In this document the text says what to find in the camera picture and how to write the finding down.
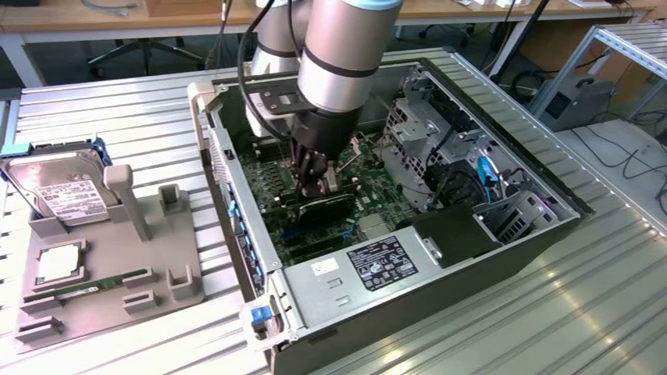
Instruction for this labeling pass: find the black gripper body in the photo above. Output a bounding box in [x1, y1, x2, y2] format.
[289, 104, 365, 164]

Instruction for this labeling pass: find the black graphics card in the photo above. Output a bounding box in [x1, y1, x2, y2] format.
[279, 186, 357, 224]

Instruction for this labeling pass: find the CPU socket locking lever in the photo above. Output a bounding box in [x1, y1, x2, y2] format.
[337, 135, 363, 173]

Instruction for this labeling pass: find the green motherboard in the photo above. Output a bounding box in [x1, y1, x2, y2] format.
[238, 131, 414, 263]

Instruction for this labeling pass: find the small silver heat sink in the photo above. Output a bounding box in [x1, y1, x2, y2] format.
[358, 216, 394, 240]

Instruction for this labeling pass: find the metal disk bay cage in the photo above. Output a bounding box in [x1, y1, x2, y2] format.
[383, 96, 503, 206]

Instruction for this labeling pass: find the silver power supply unit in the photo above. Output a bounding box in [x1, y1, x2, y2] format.
[269, 225, 445, 330]

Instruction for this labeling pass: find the open black PC case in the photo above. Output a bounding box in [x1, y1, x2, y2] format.
[186, 56, 597, 375]

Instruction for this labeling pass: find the black office chair base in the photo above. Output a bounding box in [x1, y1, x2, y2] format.
[86, 37, 206, 77]

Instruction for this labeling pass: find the grey parts rack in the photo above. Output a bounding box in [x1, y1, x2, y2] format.
[14, 163, 207, 345]

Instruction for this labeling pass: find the long wooden desk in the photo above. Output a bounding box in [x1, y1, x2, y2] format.
[0, 0, 659, 88]

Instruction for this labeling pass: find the silver CPU chip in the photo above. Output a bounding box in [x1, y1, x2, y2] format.
[32, 245, 86, 285]

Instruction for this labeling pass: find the green RAM stick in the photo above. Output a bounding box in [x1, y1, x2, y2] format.
[22, 276, 127, 304]

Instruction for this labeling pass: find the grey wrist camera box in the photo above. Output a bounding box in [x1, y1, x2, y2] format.
[245, 90, 309, 138]

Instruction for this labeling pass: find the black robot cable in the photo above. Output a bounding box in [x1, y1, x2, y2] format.
[237, 0, 287, 138]

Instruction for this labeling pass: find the blue SATA wire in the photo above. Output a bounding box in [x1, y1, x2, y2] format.
[474, 155, 499, 205]

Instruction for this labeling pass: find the hard disk with blue frame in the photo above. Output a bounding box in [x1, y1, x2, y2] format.
[0, 133, 115, 228]

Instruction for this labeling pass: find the grey box with black handle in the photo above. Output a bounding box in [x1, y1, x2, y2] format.
[535, 73, 618, 133]

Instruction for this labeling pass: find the black floor cable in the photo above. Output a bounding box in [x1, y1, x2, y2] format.
[573, 111, 667, 184]

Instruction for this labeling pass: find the aluminium frame table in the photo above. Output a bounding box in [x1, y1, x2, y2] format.
[530, 22, 667, 130]

